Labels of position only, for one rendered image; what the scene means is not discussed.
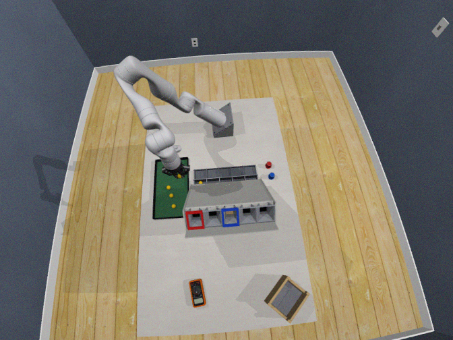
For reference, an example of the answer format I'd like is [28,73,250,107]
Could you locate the wooden crate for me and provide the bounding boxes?
[264,275,310,323]

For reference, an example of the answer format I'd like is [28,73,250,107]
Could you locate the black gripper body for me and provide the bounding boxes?
[166,162,184,173]

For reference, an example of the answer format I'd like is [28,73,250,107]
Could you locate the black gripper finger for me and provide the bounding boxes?
[162,167,178,179]
[178,165,190,179]

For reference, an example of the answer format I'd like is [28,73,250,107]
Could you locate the red square band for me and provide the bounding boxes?
[185,210,204,230]

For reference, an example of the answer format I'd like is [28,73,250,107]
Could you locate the orange digital multimeter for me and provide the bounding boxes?
[189,279,206,308]

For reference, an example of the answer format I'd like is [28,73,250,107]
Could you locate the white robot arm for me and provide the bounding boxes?
[113,56,227,170]

